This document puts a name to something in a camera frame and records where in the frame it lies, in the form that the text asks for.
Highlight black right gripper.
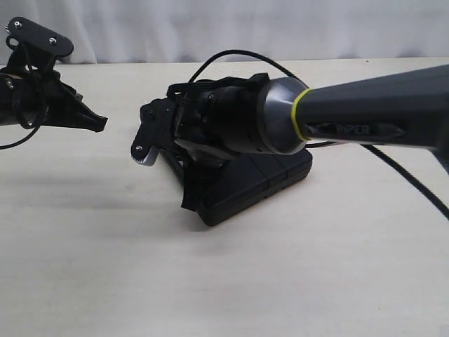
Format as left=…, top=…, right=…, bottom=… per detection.
left=140, top=77, right=232, bottom=211

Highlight black right camera cable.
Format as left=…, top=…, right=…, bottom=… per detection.
left=164, top=48, right=449, bottom=222

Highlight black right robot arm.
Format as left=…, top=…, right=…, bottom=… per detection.
left=130, top=65, right=448, bottom=209

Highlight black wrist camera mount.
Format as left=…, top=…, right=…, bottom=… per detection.
left=5, top=16, right=74, bottom=62

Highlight black plastic case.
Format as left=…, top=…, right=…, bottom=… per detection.
left=163, top=150, right=313, bottom=227

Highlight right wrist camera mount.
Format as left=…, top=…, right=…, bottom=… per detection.
left=130, top=123, right=159, bottom=166

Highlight white curtain backdrop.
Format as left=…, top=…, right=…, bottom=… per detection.
left=1, top=1, right=448, bottom=63

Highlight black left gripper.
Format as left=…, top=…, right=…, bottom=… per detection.
left=1, top=66, right=107, bottom=133

